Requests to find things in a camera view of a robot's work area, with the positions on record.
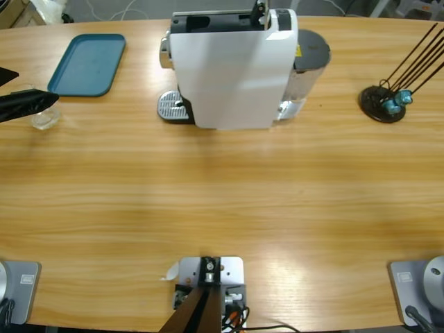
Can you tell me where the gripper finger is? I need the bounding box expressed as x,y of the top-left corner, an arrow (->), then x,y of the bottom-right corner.
0,66 -> 19,87
0,89 -> 60,123

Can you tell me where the clear drinking glass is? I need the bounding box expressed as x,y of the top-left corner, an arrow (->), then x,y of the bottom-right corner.
19,82 -> 62,131

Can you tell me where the grey coffee machine lever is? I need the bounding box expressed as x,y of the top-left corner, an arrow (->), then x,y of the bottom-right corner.
251,0 -> 271,28

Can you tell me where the white capsule coffee machine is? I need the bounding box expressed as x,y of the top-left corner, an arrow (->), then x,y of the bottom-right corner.
159,8 -> 308,132

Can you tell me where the cardboard box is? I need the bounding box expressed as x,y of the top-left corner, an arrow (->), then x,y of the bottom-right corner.
0,0 -> 35,31

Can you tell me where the teal plastic tray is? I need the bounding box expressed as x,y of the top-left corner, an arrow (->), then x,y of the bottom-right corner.
46,33 -> 128,98

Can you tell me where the white plastic bag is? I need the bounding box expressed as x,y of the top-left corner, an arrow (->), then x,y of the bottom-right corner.
33,0 -> 69,25

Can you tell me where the metal drip tray grate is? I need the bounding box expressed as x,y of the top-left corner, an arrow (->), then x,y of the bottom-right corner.
157,89 -> 194,125

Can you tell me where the white tape tab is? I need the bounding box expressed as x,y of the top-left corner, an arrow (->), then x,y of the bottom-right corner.
159,262 -> 180,282

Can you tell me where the water tank with dark lid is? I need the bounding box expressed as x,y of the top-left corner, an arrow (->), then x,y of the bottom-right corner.
284,29 -> 332,105

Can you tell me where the black capsule holder with rods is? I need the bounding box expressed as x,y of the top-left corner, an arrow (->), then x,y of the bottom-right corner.
359,22 -> 444,124

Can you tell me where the white rack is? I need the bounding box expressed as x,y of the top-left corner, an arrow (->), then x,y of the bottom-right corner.
367,0 -> 444,20

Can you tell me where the white floor cable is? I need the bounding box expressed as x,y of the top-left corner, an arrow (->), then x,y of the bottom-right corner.
85,0 -> 159,22

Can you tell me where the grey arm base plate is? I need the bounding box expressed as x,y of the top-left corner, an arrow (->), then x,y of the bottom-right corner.
387,255 -> 444,327
0,260 -> 42,325

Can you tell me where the black base cable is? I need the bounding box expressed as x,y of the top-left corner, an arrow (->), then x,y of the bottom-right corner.
404,305 -> 434,333
0,298 -> 15,325

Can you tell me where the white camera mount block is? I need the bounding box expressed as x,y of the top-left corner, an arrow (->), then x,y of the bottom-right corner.
173,255 -> 248,330

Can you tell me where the dark camera post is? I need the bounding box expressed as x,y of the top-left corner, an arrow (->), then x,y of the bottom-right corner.
162,255 -> 223,333

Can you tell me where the black cable at mount block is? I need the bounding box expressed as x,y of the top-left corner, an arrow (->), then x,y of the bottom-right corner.
221,305 -> 299,333

